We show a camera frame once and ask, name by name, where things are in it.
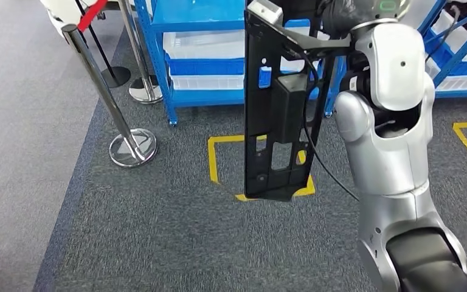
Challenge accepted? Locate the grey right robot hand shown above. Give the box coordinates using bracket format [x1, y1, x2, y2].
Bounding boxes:
[320, 0, 412, 39]

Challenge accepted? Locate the black camera cable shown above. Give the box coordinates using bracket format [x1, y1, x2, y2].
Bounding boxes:
[286, 44, 359, 201]

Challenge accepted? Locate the chrome stanchion post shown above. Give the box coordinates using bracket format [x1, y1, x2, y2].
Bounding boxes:
[61, 23, 159, 169]
[116, 0, 164, 105]

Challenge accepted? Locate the yellow floor tape marking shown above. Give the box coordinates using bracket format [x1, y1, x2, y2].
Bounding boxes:
[207, 134, 317, 203]

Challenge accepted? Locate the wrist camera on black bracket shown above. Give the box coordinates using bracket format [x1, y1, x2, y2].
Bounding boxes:
[244, 0, 353, 57]

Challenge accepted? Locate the long black plastic part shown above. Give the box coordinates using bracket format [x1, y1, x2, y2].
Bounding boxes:
[243, 8, 337, 203]

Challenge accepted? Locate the thin black cable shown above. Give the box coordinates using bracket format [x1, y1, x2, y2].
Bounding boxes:
[424, 4, 461, 63]

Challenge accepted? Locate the blue metal shelf rack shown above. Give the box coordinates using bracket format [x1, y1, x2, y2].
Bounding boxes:
[417, 0, 467, 100]
[133, 0, 347, 127]

